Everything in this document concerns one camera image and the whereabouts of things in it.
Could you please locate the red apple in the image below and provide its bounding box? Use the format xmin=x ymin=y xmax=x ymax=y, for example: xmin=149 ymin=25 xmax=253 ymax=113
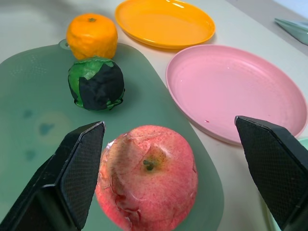
xmin=95 ymin=124 xmax=199 ymax=231

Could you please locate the orange plate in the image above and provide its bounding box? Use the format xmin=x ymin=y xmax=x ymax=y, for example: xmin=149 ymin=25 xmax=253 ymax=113
xmin=115 ymin=0 xmax=216 ymax=50

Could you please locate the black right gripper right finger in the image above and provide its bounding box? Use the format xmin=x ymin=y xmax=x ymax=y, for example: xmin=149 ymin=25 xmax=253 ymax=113
xmin=234 ymin=115 xmax=308 ymax=231

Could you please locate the pink plate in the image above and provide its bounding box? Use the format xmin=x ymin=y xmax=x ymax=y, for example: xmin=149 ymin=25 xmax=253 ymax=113
xmin=165 ymin=44 xmax=308 ymax=146

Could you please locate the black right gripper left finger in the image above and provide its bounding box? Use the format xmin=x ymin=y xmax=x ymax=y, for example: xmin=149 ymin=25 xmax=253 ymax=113
xmin=0 ymin=121 xmax=106 ymax=231

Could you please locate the orange mandarin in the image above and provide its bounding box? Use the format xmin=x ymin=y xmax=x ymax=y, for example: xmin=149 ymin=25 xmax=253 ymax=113
xmin=65 ymin=13 xmax=119 ymax=61

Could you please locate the green cutting board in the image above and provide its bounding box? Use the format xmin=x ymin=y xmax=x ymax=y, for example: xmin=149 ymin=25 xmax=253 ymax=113
xmin=0 ymin=39 xmax=225 ymax=231

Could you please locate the pale green tray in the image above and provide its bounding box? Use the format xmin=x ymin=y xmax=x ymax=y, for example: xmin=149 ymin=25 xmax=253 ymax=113
xmin=274 ymin=18 xmax=308 ymax=46

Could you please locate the green and black taped fruit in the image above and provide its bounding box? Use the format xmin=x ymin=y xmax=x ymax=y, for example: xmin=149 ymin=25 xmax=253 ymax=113
xmin=67 ymin=56 xmax=126 ymax=112

